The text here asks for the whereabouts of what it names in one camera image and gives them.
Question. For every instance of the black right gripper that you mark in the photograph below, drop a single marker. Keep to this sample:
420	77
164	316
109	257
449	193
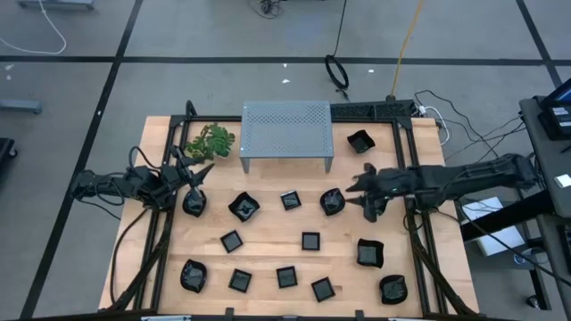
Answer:
383	177

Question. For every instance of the green plant in white pot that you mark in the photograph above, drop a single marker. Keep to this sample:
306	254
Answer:
216	142

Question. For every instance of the black laptop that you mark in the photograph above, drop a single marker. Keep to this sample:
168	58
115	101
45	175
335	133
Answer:
555	118

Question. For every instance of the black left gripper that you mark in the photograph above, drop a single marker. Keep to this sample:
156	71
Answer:
171	185

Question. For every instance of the grey side desk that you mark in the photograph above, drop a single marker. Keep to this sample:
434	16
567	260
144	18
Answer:
548	165

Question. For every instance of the grey furniture base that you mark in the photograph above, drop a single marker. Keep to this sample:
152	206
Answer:
55	3

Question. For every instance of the grey furniture foot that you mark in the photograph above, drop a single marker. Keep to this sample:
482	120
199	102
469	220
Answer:
20	106

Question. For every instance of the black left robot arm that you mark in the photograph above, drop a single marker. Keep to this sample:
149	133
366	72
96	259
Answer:
91	182

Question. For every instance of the grey perforated metal shelf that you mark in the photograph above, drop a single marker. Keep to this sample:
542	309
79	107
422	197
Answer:
285	129

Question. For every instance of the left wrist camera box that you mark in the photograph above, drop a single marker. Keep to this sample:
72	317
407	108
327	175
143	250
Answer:
168	173

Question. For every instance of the black chair base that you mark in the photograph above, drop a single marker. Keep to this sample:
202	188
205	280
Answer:
5	149

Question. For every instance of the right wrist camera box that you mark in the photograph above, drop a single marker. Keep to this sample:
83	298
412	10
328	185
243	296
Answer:
396	191

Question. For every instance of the black caster wheel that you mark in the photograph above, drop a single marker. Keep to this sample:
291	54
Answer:
533	302

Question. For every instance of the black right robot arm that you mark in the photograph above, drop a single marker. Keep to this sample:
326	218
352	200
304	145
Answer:
468	178

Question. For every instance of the black perforated metal panel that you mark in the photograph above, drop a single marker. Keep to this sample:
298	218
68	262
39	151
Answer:
370	110

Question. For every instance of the black desk crossbar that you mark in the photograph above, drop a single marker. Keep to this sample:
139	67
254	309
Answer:
504	218

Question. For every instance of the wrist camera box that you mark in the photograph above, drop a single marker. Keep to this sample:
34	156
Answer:
168	173
396	191

